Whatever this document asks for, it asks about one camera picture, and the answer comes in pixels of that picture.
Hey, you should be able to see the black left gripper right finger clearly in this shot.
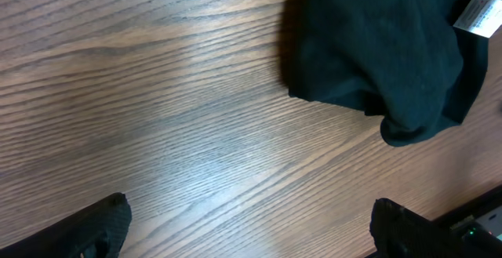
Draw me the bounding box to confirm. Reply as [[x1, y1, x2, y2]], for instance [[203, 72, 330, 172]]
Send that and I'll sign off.
[[369, 198, 501, 258]]

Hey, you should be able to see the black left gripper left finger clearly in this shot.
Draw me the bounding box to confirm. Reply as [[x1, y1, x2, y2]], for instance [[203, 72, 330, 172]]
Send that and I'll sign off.
[[1, 193, 132, 258]]

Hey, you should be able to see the black t-shirt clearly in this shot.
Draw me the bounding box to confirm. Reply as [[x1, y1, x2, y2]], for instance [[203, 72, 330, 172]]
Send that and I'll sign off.
[[286, 0, 489, 147]]

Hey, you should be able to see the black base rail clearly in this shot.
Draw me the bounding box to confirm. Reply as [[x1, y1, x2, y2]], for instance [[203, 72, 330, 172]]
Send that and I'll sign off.
[[433, 185, 501, 240]]

